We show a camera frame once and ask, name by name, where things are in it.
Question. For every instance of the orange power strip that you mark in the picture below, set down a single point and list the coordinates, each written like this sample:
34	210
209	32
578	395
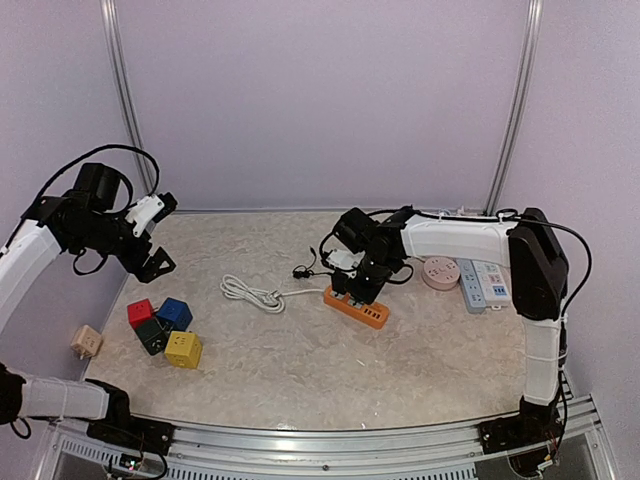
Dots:
274	301

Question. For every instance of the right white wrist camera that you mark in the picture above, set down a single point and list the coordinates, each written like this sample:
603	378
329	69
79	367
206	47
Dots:
343	259

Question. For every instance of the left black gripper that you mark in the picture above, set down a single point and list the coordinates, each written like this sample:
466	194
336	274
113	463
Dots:
147	271

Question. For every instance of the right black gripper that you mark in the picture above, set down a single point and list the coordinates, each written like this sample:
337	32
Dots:
365	294

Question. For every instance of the black power adapter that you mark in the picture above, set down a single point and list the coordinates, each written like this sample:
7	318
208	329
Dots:
317	267

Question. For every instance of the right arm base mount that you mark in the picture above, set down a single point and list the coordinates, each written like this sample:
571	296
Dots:
509	433

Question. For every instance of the aluminium front rail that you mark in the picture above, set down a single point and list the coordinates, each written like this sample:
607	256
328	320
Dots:
446	451

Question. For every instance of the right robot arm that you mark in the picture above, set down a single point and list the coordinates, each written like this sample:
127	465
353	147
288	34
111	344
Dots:
373	251

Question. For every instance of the red cube socket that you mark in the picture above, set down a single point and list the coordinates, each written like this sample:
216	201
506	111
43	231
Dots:
139	312

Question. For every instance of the right aluminium frame post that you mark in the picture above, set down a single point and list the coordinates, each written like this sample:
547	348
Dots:
518	103

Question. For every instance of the blue cube socket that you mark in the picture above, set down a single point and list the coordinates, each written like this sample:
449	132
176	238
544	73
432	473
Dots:
175	313

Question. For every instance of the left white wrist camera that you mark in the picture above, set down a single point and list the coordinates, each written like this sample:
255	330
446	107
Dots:
152	208

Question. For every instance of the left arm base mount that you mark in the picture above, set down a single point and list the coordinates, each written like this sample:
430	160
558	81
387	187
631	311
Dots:
141	434

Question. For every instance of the dark green cube socket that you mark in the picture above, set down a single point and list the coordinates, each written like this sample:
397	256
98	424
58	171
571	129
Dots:
153	335

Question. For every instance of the yellow cube socket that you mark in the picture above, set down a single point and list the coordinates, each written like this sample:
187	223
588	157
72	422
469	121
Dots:
183	350

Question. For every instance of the pink round power strip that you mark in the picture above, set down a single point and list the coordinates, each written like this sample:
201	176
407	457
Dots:
440	273

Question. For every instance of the left aluminium frame post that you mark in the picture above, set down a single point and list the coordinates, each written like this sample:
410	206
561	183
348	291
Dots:
146	172

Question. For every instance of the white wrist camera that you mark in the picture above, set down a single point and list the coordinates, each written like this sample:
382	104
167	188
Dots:
152	208
343	259

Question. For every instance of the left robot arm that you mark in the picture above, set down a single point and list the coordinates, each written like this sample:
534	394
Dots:
83	219

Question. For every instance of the blue-grey power strip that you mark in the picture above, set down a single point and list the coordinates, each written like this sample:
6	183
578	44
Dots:
470	286

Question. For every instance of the white power strip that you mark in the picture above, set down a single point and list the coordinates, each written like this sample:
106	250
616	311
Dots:
493	284

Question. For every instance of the beige plug adapter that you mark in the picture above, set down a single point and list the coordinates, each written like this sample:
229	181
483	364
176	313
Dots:
86	342

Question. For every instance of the aluminium frame post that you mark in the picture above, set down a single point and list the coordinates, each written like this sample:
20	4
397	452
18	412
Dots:
146	172
518	103

